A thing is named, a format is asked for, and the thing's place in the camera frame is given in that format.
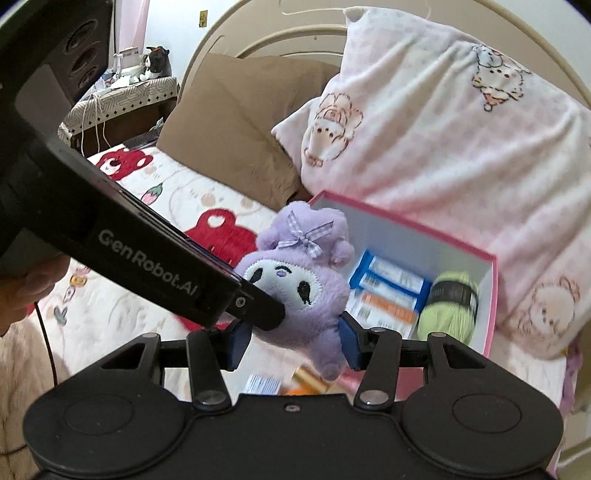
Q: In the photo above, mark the person's left hand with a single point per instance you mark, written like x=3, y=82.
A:
x=27, y=290

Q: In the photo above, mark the purple ruffled bed sheet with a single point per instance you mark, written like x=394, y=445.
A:
x=570, y=383

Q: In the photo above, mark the beige fuzzy cloth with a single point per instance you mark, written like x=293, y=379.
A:
x=18, y=369

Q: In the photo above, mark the brown pillow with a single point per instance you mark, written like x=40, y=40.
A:
x=231, y=138

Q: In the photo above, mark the beige foundation bottle gold cap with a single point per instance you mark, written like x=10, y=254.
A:
x=314, y=381

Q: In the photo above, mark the pink cardboard box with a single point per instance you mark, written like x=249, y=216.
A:
x=406, y=244

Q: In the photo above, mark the blue wipes pack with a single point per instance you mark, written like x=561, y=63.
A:
x=392, y=277

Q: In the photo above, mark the pink curtain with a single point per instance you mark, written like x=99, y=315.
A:
x=141, y=23

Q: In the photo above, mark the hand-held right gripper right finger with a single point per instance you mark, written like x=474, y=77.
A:
x=351, y=339

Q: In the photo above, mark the purple plush toy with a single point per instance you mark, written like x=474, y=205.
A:
x=295, y=258

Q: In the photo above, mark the black and white cat plush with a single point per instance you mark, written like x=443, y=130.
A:
x=154, y=62

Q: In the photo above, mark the orange and white clear pack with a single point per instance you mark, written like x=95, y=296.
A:
x=383, y=309

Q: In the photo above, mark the orange makeup sponge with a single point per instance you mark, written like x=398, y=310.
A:
x=298, y=392

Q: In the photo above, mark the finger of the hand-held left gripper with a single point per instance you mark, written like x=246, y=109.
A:
x=263, y=311

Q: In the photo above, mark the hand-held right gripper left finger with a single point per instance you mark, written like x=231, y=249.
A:
x=238, y=344

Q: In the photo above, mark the green yarn ball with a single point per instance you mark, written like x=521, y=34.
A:
x=443, y=318

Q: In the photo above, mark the small white box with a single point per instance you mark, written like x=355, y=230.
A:
x=261, y=384

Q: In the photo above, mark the pink printed pillow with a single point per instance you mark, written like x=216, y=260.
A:
x=438, y=138

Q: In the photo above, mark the nightstand with patterned cover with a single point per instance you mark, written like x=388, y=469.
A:
x=120, y=99

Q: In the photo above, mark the yellow wall sticker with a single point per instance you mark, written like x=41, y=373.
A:
x=202, y=18

